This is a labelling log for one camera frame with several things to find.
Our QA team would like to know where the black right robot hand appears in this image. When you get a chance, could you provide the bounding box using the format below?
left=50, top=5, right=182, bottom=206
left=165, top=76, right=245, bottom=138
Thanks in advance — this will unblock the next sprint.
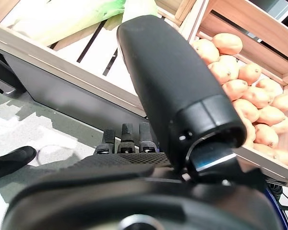
left=1, top=14, right=282, bottom=230

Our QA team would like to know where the blue rimmed basket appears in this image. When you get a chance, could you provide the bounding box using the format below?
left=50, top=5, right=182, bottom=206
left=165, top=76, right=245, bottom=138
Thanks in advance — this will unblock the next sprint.
left=264, top=183, right=288, bottom=230

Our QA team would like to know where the small wooden crate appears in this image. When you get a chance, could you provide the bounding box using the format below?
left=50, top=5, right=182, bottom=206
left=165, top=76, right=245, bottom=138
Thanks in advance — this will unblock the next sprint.
left=155, top=0, right=198, bottom=27

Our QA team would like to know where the wooden crate holding potatoes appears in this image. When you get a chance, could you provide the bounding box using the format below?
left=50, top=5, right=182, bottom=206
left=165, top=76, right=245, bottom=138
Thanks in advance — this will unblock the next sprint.
left=180, top=0, right=288, bottom=189

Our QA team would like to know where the pale wooden slatted crate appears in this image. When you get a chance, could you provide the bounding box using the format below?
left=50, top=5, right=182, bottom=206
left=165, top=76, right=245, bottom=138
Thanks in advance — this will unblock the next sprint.
left=0, top=0, right=192, bottom=118

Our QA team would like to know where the large pale green napa cabbage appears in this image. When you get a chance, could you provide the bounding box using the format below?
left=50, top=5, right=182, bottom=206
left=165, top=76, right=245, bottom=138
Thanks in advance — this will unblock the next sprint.
left=11, top=0, right=127, bottom=47

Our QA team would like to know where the black shoe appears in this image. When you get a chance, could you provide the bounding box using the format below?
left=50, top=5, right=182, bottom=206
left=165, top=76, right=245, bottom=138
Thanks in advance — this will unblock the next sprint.
left=0, top=146, right=38, bottom=183

